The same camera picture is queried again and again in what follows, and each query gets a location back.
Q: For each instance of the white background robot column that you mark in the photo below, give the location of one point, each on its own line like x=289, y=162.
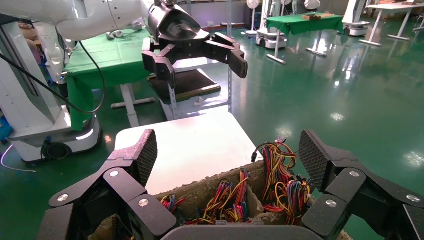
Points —
x=54, y=49

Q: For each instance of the white wheeled robot chassis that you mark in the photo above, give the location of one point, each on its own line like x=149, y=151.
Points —
x=30, y=109

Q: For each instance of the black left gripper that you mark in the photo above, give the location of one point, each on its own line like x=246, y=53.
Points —
x=175, y=30

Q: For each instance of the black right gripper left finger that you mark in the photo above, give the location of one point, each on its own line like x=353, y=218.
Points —
x=122, y=185

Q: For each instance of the brown cardboard divider box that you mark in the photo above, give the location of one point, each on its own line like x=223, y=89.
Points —
x=198, y=195

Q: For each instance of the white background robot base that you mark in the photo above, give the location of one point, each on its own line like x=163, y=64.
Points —
x=270, y=38
x=356, y=28

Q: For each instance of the black shelf mat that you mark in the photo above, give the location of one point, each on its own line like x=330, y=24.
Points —
x=185, y=84

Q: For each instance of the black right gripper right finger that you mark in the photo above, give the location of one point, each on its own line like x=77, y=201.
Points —
x=344, y=185

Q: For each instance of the small white gadget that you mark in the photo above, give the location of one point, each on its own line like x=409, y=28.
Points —
x=137, y=26
x=116, y=34

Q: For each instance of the white table leg frame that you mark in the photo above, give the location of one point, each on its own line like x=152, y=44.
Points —
x=277, y=46
x=127, y=99

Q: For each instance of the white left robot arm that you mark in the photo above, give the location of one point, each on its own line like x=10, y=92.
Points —
x=99, y=16

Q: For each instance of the wooden blocks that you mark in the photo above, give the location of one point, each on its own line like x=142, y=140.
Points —
x=311, y=16

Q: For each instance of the grey metal shelf rack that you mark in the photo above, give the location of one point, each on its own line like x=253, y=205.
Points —
x=229, y=86

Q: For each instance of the white standing fan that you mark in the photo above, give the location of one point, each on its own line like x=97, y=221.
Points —
x=253, y=3

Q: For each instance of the green tablecloth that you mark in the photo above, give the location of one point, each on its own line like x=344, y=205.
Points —
x=298, y=24
x=106, y=59

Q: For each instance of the blue object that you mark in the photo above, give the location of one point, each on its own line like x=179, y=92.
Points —
x=5, y=129

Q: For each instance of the white desk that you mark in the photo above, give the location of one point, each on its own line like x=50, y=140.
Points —
x=397, y=6

